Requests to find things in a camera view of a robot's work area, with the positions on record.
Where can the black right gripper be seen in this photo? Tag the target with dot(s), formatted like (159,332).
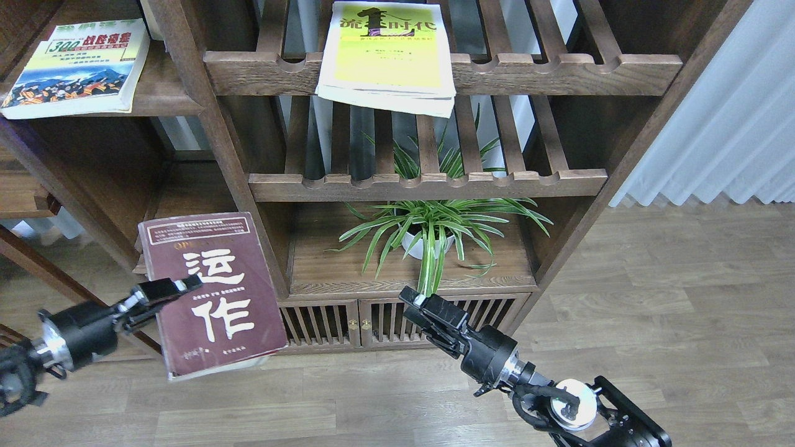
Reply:
(489,356)

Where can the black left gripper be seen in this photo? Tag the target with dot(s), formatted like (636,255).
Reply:
(80,335)

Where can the maroon cover thick book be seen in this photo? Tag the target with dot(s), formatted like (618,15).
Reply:
(232,320)

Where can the colourful 300 paperback book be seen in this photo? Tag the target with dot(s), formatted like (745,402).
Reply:
(82,68)

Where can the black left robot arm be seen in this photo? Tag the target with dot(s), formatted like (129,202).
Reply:
(21,371)

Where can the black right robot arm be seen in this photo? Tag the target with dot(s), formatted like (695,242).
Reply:
(571,412)

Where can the white plant pot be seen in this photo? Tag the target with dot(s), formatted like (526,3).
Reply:
(414,244)

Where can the green spider plant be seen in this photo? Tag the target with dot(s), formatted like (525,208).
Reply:
(467,219)

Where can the left slatted cabinet door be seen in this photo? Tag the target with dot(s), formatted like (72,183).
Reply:
(321,327)

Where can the dark wooden bookshelf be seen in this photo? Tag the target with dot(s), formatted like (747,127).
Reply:
(221,122)

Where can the yellow green cover book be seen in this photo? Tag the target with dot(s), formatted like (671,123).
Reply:
(388,55)

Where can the white pleated curtain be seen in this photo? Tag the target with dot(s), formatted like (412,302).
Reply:
(732,137)

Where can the wooden furniture frame left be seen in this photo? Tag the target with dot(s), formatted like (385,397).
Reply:
(24,197)

